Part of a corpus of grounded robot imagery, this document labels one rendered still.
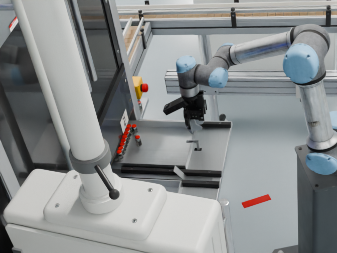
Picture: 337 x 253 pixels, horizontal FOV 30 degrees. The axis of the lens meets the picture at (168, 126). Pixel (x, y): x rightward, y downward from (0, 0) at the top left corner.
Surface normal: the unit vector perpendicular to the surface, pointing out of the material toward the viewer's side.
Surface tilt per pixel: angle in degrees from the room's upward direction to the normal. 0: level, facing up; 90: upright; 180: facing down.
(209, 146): 0
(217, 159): 0
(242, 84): 90
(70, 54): 90
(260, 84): 90
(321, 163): 98
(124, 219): 0
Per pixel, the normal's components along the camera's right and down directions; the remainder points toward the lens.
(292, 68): -0.49, 0.52
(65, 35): 0.73, 0.36
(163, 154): -0.14, -0.76
